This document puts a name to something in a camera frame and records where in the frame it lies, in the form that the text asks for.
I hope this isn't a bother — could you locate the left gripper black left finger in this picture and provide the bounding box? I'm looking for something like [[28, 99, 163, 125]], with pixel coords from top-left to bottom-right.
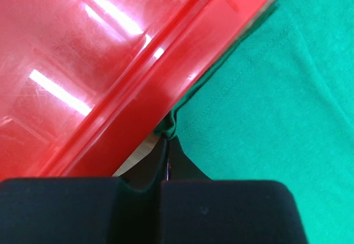
[[1, 138, 168, 243]]

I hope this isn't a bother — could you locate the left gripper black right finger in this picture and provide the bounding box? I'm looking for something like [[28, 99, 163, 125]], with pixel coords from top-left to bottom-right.
[[160, 138, 308, 243]]

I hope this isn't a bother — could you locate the green t-shirt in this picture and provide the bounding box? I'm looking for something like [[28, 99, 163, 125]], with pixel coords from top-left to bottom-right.
[[154, 0, 353, 243]]

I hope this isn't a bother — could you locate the red plastic bin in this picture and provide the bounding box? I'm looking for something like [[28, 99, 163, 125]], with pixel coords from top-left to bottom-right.
[[1, 0, 275, 180]]

